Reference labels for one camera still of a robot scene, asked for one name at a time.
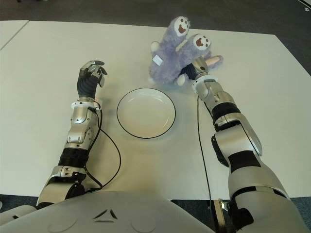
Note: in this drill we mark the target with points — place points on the grey caster wheel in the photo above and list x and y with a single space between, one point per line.
224 205

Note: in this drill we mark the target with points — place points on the grey robot torso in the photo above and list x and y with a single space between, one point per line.
116 213

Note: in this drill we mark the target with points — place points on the white plate black rim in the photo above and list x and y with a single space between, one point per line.
145 114

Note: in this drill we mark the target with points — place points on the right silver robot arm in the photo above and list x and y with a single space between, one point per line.
233 136

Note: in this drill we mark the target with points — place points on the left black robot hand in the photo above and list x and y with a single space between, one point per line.
88 82

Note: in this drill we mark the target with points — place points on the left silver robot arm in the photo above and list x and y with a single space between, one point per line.
77 128

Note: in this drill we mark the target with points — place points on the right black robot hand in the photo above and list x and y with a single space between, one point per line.
198 68

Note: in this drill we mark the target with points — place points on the purple plush bunny doll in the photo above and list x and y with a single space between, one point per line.
179 55

